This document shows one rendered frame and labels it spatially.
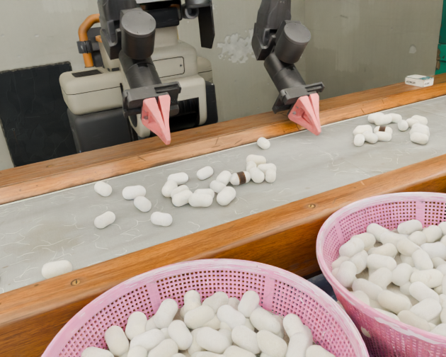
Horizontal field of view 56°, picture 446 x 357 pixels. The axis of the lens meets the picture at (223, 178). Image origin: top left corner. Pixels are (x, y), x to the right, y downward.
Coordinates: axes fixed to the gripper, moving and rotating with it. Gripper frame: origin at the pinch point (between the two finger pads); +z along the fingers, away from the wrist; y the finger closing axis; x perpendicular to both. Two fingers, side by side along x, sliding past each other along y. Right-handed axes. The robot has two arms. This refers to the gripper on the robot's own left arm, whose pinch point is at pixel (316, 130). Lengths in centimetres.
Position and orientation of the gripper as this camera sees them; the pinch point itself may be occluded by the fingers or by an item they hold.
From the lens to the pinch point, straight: 87.3
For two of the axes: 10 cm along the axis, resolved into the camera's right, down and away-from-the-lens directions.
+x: -2.1, 4.8, 8.6
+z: 3.8, 8.4, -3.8
